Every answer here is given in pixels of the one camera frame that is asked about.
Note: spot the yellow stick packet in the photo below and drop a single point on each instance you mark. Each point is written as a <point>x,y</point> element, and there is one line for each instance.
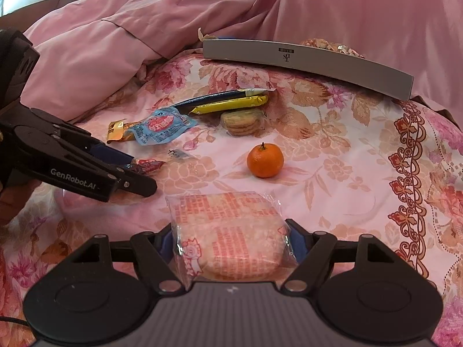
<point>231,104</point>

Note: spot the orange snack packet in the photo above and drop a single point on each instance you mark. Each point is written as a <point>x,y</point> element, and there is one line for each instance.
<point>117,131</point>

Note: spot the pastry red print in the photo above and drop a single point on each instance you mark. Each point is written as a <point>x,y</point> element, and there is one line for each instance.
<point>228,235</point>

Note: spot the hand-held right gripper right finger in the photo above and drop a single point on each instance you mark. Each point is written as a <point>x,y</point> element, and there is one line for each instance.
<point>297,240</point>

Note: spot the red candy wrapper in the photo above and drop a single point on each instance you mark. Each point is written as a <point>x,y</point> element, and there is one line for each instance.
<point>148,165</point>

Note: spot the blue candy packet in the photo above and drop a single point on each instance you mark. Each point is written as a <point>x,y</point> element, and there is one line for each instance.
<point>162,126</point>

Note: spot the floral bedsheet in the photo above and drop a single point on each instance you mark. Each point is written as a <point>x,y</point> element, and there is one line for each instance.
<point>336,144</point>

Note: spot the grey shallow box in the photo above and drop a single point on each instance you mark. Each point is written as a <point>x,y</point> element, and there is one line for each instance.
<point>307,63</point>

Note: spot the clear packet of round biscuits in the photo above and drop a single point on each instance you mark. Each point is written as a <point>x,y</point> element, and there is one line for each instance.
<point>241,123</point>

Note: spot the gold wrapped snacks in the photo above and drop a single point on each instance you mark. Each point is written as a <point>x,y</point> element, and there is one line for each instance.
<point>331,47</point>

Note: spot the yellow crumpled wrapper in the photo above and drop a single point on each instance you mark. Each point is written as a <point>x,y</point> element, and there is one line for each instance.
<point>205,36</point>

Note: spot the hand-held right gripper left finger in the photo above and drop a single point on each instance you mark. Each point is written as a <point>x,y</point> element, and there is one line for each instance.
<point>167,240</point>

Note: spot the person's left hand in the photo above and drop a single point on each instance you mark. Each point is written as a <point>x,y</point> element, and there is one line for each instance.
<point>14,206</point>

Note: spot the mandarin orange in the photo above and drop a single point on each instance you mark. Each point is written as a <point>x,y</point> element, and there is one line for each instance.
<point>265,161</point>

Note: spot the small clear wrapped candy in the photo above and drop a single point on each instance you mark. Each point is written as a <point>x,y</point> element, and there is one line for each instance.
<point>180,153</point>

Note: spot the pink quilt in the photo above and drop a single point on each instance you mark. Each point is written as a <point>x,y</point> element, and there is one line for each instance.
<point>325,7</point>

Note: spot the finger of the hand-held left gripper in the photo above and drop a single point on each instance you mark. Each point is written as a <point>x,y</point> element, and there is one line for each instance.
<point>112,154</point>
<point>139,186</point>

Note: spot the dark blue stick sachet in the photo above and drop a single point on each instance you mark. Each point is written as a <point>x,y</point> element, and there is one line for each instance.
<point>209,99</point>

